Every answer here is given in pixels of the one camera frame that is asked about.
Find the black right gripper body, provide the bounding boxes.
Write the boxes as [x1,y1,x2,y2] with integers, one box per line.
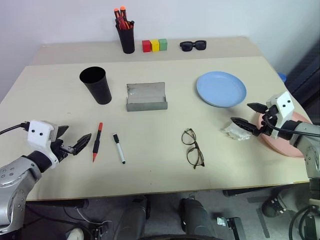
[255,105,279,137]

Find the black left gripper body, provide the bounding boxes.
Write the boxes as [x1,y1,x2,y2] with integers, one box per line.
[50,138,76,162]

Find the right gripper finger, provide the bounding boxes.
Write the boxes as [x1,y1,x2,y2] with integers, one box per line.
[230,116,260,137]
[247,102,268,114]

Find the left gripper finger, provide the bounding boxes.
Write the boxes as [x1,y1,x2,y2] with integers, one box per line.
[71,133,93,156]
[56,125,70,139]

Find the crumpled white tissue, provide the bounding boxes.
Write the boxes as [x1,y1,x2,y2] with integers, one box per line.
[219,120,252,142]

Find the red and black pen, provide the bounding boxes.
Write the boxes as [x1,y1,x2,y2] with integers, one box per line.
[92,122,104,164]

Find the pink plate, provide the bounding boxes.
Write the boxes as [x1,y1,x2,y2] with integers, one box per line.
[257,111,313,159]

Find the white marker with black cap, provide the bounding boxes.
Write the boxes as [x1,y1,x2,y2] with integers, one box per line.
[112,132,127,165]

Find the light blue plate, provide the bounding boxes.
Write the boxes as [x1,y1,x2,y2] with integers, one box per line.
[195,71,248,109]

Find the tortoiseshell eyeglasses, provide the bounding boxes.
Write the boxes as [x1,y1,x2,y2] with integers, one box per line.
[181,128,206,169]

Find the empty black cup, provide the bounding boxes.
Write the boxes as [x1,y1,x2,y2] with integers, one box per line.
[79,66,113,105]

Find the black textured panel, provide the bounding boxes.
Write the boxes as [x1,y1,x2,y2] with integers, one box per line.
[284,37,320,108]

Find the open grey glasses case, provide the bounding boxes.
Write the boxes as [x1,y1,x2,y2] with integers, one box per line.
[125,81,169,113]

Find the black shoe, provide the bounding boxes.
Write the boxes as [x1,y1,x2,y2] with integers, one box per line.
[260,194,289,218]

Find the white shoe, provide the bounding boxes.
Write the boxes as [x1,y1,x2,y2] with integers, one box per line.
[65,227,85,240]

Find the black sunglasses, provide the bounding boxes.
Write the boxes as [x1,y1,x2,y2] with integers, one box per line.
[179,39,207,53]

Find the black cup with screwdrivers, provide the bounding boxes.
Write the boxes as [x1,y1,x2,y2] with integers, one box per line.
[115,22,136,55]

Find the green cube block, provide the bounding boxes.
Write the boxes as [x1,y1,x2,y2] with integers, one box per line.
[158,38,169,52]

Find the red cube block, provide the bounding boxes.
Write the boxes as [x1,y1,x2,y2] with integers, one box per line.
[141,39,152,53]

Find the yellow cube block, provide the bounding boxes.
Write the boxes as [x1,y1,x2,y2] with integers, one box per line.
[149,39,161,53]

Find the orange-capped red black screwdriver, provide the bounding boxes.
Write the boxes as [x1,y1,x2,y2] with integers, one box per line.
[113,8,123,29]
[119,5,129,30]

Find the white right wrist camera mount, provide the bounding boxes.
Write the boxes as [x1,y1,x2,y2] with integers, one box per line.
[265,91,295,140]

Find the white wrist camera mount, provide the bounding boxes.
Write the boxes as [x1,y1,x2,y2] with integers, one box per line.
[26,120,60,166]
[265,91,295,140]

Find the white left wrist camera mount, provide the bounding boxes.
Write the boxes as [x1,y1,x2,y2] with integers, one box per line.
[26,120,60,166]

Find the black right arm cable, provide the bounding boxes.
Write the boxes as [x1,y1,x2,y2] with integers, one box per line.
[261,115,320,138]

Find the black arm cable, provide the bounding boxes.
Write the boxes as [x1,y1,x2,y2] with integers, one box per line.
[0,121,31,136]
[261,115,320,138]

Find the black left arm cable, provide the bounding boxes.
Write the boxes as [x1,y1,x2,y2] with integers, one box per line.
[0,121,31,136]

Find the black table frame bar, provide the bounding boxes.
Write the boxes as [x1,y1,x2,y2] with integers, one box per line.
[222,184,296,198]
[24,198,90,210]

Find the metal bracket on black foot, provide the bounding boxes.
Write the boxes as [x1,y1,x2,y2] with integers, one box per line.
[216,216,245,240]

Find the black floor cable bundle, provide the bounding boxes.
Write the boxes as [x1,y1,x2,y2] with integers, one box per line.
[289,205,316,240]

